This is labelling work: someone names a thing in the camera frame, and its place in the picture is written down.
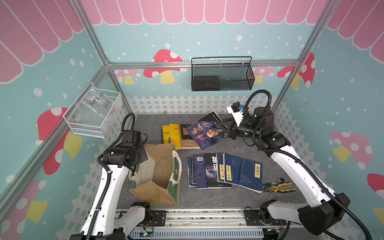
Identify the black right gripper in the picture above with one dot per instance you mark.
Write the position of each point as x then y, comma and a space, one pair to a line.
232, 131

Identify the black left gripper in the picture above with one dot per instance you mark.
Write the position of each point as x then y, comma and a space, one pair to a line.
143, 157

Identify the purple book with face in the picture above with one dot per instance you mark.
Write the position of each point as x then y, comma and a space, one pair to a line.
205, 131

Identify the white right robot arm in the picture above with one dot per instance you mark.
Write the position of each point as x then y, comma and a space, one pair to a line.
323, 207

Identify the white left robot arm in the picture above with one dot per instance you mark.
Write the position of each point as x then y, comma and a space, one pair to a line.
117, 161

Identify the clear plastic bag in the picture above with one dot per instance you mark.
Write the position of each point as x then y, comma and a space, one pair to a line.
93, 108

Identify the dark wolf cover book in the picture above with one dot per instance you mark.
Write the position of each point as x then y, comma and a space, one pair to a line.
211, 166

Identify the blue book middle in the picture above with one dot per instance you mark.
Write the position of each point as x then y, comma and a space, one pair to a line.
232, 169

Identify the brown book with lamp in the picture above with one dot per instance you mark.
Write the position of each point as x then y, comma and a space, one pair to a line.
187, 141

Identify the blue book yellow label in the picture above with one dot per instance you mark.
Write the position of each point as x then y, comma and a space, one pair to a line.
251, 175

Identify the black box in basket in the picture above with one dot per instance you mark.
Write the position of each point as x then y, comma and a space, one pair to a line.
206, 83

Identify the dark blue barcode book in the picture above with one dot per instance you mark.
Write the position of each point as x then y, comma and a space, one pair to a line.
197, 171

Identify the green circuit board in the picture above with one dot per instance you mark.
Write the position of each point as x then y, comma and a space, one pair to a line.
146, 233

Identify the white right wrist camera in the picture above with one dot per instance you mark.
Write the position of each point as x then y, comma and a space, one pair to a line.
237, 111

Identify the black wire mesh basket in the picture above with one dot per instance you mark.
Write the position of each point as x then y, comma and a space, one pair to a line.
235, 73

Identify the white wire basket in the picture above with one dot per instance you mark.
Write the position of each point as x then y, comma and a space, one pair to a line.
97, 132

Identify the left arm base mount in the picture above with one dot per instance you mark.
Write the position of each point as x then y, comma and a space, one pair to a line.
158, 219

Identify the yellow handled pliers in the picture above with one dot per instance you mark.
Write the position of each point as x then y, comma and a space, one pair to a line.
276, 186

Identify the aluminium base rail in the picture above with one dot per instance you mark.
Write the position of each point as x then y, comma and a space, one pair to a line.
219, 224

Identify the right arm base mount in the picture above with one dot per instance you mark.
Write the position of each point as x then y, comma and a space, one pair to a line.
258, 217

